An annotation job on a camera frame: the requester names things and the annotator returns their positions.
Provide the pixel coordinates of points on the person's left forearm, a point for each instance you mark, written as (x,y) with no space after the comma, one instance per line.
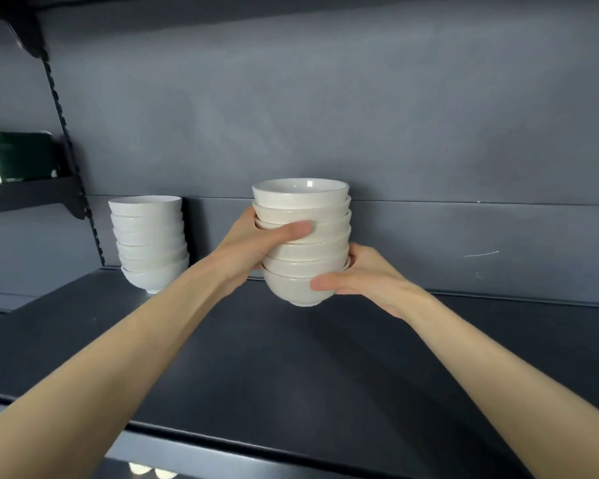
(105,374)

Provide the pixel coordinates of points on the dark green box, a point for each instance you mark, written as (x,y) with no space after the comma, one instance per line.
(25,157)

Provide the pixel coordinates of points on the person's right hand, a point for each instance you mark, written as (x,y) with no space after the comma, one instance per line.
(374,281)

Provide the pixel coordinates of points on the person's right forearm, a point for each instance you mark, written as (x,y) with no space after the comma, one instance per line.
(504,389)

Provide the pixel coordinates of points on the stack of white bowls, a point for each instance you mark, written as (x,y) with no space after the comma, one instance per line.
(304,199)
(149,244)

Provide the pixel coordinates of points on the black slotted upright rail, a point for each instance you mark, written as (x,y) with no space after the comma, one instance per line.
(70,144)

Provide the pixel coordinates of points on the black narrow shelf with bracket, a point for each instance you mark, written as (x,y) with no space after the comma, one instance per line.
(30,192)

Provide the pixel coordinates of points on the black shelf bracket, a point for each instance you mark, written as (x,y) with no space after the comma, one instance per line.
(25,24)

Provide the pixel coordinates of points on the person's left thumb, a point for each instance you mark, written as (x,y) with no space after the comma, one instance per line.
(289,231)

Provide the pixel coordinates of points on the person's left hand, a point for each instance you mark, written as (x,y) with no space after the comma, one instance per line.
(239,254)

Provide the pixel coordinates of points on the dark grey shelf board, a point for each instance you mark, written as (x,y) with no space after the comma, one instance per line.
(304,374)

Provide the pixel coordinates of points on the person's right thumb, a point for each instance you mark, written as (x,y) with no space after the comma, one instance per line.
(334,283)

